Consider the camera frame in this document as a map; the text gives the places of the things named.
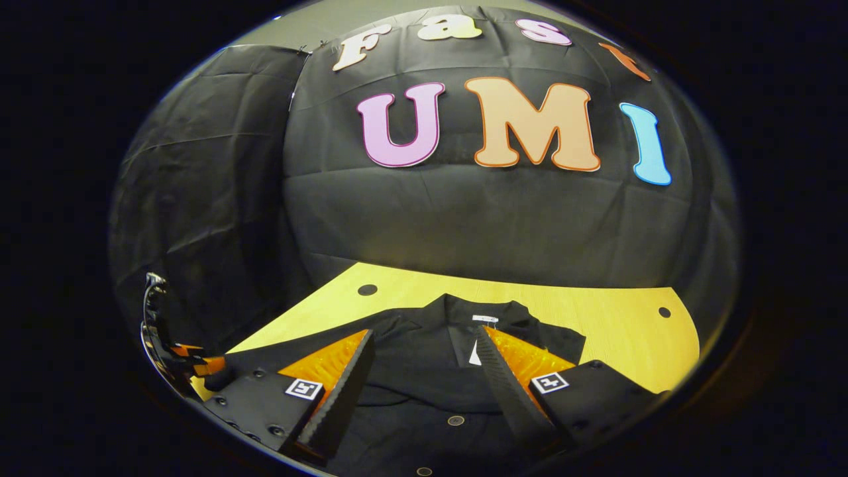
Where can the black buttoned shirt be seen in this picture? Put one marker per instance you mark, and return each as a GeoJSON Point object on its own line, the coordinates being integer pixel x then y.
{"type": "Point", "coordinates": [424, 371]}

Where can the black backdrop cloth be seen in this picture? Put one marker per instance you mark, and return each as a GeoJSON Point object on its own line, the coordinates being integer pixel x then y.
{"type": "Point", "coordinates": [464, 218]}

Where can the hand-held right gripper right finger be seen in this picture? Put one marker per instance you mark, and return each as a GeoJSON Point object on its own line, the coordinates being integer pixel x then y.
{"type": "Point", "coordinates": [510, 397]}

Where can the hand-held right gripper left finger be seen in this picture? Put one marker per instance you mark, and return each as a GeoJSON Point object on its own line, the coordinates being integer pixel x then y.
{"type": "Point", "coordinates": [344, 397]}

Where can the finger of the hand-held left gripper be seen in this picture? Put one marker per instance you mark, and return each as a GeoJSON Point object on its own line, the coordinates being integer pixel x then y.
{"type": "Point", "coordinates": [211, 366]}
{"type": "Point", "coordinates": [187, 349]}

